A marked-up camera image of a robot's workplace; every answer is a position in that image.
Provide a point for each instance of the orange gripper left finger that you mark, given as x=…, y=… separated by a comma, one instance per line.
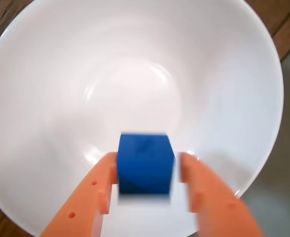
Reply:
x=85, y=197

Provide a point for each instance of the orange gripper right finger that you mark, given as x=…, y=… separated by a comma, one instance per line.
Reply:
x=216, y=205

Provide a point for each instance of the blue cube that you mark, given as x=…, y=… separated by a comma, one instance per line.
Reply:
x=144, y=165

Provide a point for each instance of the white bowl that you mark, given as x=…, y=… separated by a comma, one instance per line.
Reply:
x=110, y=74

